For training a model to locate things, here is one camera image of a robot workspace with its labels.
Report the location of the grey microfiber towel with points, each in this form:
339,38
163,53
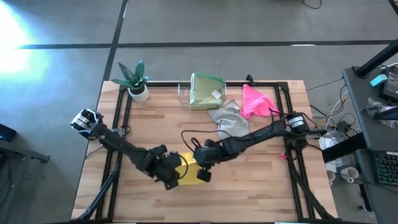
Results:
230,121

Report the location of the crumpled plastic wrap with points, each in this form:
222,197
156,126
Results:
376,105

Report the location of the clear plastic bin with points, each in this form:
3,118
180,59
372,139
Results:
183,96

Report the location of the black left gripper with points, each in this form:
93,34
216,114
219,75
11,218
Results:
166,166

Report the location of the small red connector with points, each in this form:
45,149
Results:
282,156

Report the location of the black power adapter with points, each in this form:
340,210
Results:
343,126

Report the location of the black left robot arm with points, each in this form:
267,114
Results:
124,146

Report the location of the black electronic device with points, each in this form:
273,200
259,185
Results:
391,84

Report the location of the dark grey side desk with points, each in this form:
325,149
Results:
357,90

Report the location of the clear plastic bag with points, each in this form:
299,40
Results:
334,140

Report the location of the light blue block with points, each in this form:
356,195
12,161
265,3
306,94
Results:
378,80

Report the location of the green plant in white pot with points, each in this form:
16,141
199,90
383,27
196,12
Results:
138,90

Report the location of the small black clamp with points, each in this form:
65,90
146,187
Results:
249,79

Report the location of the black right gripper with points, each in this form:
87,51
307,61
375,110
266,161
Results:
206,155

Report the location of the grey furniture leg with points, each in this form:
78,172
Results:
25,152

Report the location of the yellow microfiber towel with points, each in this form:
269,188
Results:
191,174

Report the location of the black aluminium table frame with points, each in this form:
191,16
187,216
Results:
264,84

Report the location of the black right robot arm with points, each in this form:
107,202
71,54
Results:
264,132

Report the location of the black flat beam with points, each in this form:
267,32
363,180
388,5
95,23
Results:
345,147

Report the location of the sage green microfiber towel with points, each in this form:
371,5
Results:
205,90

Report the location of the black box with blue light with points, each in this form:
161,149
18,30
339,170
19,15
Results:
6,133

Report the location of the small white cup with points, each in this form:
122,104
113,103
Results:
331,177

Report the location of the pink microfiber towel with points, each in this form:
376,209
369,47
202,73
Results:
256,105

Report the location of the white mug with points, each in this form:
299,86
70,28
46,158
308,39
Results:
349,173

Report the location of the black backlit keyboard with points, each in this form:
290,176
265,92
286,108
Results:
387,168

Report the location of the black slanted pole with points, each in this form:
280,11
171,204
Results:
376,59

